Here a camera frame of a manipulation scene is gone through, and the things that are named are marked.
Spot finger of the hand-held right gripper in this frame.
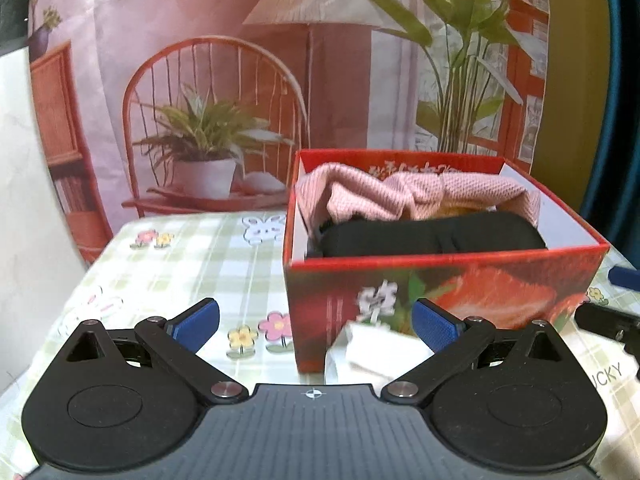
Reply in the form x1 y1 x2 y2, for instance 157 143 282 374
607 265 640 287
574 302 640 347

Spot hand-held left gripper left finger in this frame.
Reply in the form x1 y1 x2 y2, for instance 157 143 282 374
62 297 249 405

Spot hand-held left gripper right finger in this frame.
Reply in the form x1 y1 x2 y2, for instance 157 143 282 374
380 297 572 406

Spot white cloth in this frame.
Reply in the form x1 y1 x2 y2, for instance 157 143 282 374
324 321 436 387

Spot red strawberry print cardboard box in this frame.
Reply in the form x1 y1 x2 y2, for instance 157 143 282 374
282 148 611 374

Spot black eye mask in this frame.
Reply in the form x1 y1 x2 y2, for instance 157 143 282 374
305 211 547 260

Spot yellow soft cloth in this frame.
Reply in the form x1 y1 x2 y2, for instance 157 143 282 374
442 199 501 213

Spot pink knitted cloth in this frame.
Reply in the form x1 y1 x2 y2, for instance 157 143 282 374
295 162 542 234

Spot green checked tablecloth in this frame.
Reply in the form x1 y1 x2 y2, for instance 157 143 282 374
0 210 640 480

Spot printed room scene backdrop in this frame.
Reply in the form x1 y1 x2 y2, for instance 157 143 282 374
27 0 551 267

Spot dark glass window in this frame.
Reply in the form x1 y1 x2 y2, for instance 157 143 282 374
0 0 37 57

